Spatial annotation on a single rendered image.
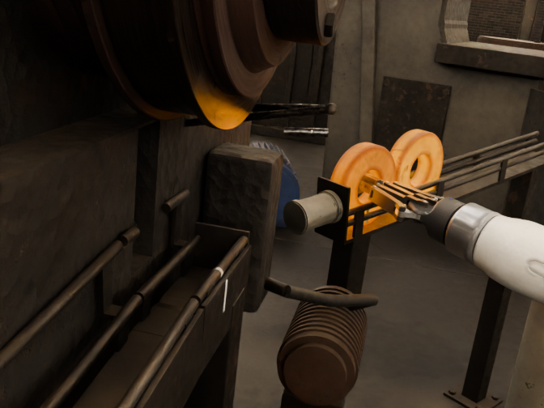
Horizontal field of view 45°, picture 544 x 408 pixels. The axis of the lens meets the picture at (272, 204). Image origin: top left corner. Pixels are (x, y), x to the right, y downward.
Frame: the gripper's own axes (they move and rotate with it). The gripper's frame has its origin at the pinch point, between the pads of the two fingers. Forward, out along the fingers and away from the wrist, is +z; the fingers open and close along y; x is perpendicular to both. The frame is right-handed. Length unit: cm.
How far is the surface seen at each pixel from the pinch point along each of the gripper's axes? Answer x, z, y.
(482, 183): -4.0, -2.1, 39.7
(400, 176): 0.7, -1.3, 8.7
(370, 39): 2, 143, 170
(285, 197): -62, 114, 100
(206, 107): 23, -24, -57
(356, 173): 2.5, -1.1, -4.4
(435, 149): 5.1, -0.9, 19.2
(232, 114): 20, -19, -50
